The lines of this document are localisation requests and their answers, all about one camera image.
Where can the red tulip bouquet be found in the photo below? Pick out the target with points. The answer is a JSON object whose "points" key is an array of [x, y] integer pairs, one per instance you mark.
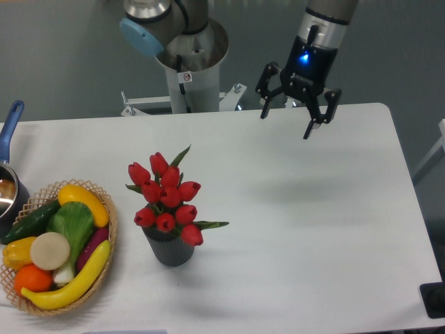
{"points": [[168, 210]]}

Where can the yellow bell pepper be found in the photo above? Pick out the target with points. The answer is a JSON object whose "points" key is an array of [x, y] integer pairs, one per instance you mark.
{"points": [[17, 254]]}

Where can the yellow squash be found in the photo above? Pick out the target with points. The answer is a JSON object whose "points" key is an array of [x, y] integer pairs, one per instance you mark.
{"points": [[76, 193]]}

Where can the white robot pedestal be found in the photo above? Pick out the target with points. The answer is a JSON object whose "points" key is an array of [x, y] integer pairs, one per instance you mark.
{"points": [[194, 92]]}

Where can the green bok choy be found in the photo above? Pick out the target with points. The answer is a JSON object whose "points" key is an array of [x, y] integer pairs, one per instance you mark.
{"points": [[75, 222]]}

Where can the yellow banana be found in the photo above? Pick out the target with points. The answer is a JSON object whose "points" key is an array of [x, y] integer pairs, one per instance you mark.
{"points": [[74, 290]]}

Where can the woven wicker basket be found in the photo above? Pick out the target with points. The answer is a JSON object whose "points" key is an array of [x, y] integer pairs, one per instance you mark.
{"points": [[43, 197]]}

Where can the dark grey ribbed vase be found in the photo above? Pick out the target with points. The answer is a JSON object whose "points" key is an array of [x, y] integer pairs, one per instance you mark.
{"points": [[168, 247]]}

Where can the purple eggplant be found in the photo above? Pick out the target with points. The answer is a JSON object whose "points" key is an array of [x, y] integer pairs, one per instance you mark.
{"points": [[98, 236]]}

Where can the white metal base frame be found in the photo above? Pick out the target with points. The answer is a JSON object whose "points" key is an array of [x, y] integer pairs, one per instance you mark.
{"points": [[232, 100]]}

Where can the black box at table edge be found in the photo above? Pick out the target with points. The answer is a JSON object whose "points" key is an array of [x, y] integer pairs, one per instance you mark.
{"points": [[433, 299]]}

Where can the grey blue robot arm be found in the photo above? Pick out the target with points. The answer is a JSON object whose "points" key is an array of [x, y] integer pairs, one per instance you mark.
{"points": [[191, 46]]}

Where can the blue handled saucepan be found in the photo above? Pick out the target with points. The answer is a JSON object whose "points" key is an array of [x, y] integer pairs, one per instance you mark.
{"points": [[13, 193]]}

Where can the green cucumber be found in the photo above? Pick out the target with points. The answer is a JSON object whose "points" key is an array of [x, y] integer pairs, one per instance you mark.
{"points": [[33, 224]]}

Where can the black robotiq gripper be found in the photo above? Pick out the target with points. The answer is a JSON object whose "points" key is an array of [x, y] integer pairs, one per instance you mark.
{"points": [[305, 72]]}

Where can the white frame at right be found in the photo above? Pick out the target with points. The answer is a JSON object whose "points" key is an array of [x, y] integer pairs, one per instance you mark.
{"points": [[430, 159]]}

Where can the beige round disc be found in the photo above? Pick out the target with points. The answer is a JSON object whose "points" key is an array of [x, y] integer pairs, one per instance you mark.
{"points": [[50, 251]]}

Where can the orange fruit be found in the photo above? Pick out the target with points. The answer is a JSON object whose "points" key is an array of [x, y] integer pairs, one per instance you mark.
{"points": [[32, 278]]}

